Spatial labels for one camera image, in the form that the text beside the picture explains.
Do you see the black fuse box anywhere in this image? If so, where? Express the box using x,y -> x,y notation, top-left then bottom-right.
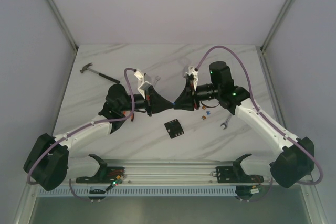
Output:
164,119 -> 184,139

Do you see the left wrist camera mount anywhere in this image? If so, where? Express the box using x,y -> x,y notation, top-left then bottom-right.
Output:
134,70 -> 152,99

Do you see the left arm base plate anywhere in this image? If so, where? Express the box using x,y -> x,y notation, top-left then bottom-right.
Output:
76,166 -> 125,184

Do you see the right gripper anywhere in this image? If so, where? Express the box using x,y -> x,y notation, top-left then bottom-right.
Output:
173,79 -> 221,111

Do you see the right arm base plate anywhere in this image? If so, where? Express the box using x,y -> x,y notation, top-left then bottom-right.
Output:
215,166 -> 264,184

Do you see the black handled hammer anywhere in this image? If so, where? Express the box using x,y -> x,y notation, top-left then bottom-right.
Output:
80,63 -> 120,84

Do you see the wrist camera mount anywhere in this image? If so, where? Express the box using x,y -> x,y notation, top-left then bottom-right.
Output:
182,66 -> 198,86
134,70 -> 152,99

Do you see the silver wrench right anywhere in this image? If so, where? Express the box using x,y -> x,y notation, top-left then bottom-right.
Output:
220,114 -> 232,130

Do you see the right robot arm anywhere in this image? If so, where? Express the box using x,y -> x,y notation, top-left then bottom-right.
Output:
173,61 -> 314,188

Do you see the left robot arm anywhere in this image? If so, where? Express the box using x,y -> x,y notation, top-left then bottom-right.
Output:
24,84 -> 173,191

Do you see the silver wrench centre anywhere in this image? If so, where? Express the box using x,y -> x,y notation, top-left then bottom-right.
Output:
153,76 -> 161,87

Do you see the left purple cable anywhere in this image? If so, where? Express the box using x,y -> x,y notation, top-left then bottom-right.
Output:
26,68 -> 137,204

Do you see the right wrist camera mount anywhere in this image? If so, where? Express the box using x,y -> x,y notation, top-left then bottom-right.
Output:
182,66 -> 198,86

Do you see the silver wrench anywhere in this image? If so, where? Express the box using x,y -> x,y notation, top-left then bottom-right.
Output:
153,76 -> 161,87
220,114 -> 232,130

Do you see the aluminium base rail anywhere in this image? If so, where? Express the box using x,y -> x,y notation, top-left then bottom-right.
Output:
26,158 -> 314,198

